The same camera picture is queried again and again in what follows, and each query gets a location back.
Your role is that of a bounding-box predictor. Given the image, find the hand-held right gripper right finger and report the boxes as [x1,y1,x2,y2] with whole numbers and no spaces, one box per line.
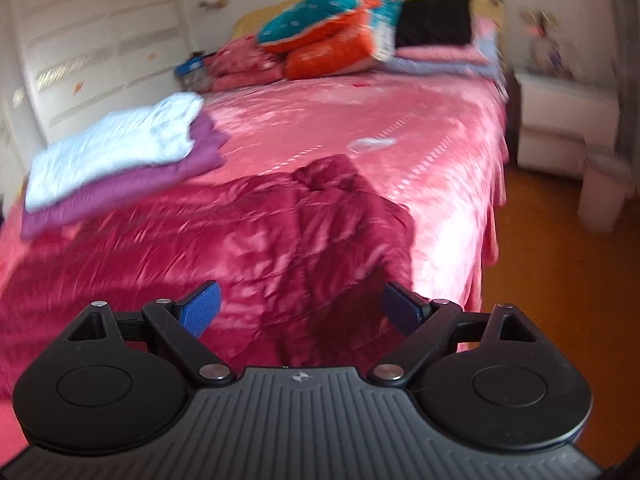
[366,281,540,390]

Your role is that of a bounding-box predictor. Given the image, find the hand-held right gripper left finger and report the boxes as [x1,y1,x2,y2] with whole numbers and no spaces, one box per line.
[66,280,236,390]

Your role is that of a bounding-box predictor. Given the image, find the magenta down jacket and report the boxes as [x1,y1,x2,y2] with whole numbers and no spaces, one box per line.
[0,154,416,398]

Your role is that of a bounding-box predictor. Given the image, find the purple folded garment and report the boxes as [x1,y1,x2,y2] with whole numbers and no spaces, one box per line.
[20,110,228,240]

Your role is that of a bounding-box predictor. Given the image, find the pink printed blanket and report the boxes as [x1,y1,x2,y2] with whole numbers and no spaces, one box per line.
[0,72,511,466]

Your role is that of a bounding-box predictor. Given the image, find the white folded garment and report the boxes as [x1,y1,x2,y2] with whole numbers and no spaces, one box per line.
[24,92,205,211]

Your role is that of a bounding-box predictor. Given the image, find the pink trash bin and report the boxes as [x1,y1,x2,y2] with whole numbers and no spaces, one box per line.
[577,152,628,233]

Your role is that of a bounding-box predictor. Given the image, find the blue box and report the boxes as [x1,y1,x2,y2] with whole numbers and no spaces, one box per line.
[175,55,208,88]

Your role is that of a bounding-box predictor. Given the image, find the white nightstand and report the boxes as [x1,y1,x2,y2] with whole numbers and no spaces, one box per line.
[515,70,621,176]

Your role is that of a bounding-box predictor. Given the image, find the lavender folded blanket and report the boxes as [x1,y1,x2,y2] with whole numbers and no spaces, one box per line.
[385,35,501,78]

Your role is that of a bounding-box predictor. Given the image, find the pink patterned pillow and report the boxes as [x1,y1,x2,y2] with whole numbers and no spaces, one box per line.
[202,35,286,92]

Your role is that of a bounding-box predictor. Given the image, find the pink cartoon folded blanket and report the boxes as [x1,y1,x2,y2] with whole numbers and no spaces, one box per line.
[395,15,496,66]

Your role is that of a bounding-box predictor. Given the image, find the white wardrobe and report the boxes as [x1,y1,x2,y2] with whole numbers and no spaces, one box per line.
[0,0,193,186]

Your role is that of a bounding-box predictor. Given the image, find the black cushion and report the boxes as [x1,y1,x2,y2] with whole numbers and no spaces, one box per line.
[395,0,473,48]

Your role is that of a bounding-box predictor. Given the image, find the teal orange printed quilt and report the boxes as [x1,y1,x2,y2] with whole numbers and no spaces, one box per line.
[257,0,405,81]

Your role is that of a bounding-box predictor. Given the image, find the framed photo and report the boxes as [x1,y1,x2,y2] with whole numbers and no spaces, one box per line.
[520,10,576,78]

